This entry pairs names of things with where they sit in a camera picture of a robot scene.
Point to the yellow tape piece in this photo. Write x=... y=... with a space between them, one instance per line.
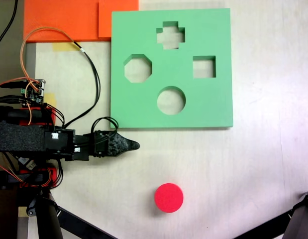
x=63 y=46
x=51 y=98

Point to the grey plug connector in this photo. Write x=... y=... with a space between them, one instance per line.
x=29 y=164

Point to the green shape sorter board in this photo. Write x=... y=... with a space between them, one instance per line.
x=206 y=104

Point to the thin black tripod strut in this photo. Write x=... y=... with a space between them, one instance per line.
x=81 y=225
x=268 y=225

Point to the thick black tripod leg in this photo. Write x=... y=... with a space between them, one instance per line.
x=48 y=224
x=300 y=221

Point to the small circuit board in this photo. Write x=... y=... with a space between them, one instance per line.
x=34 y=90

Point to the red cylinder block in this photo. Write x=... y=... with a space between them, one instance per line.
x=168 y=198

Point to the large flat orange block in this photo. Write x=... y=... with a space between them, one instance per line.
x=59 y=20

